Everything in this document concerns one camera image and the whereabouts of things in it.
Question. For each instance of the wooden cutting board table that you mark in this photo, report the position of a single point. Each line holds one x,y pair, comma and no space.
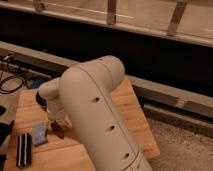
68,154

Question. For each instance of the black white striped block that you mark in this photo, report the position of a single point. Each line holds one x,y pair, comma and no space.
23,158

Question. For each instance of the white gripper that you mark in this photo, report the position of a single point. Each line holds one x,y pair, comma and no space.
55,111

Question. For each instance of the black object at left edge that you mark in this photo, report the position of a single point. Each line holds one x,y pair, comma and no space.
5,132

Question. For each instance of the blue cloth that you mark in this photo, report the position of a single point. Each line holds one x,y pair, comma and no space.
39,135

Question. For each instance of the blue object behind table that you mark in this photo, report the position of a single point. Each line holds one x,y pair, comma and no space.
36,83

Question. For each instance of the black ceramic bowl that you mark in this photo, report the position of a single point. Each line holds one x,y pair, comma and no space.
40,100

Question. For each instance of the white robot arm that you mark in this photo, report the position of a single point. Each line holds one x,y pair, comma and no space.
83,94

